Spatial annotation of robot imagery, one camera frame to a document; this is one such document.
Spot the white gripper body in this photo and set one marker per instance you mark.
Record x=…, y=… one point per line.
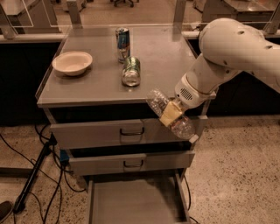
x=186, y=93

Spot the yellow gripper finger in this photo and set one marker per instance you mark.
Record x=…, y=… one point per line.
x=172, y=112

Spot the clear plastic water bottle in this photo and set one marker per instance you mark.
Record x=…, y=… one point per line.
x=183, y=127

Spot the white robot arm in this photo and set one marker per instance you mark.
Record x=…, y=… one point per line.
x=227, y=48

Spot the grey top drawer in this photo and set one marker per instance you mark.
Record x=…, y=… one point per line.
x=83, y=135

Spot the grey drawer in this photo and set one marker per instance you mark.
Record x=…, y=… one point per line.
x=83, y=135
x=143, y=162
x=150, y=197

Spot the grey drawer cabinet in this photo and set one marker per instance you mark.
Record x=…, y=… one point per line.
x=99, y=95

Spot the grey bottom drawer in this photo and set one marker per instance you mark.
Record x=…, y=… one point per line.
x=150, y=197

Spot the grey middle drawer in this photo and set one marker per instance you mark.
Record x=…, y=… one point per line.
x=143, y=162

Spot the green soda can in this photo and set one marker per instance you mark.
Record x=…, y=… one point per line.
x=131, y=72

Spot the blue energy drink can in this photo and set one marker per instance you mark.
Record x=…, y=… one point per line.
x=123, y=43

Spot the white paper bowl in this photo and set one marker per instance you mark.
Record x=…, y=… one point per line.
x=72, y=63

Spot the blue power box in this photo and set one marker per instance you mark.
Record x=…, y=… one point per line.
x=63, y=157

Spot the black shoe tip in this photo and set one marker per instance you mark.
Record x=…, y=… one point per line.
x=5, y=210

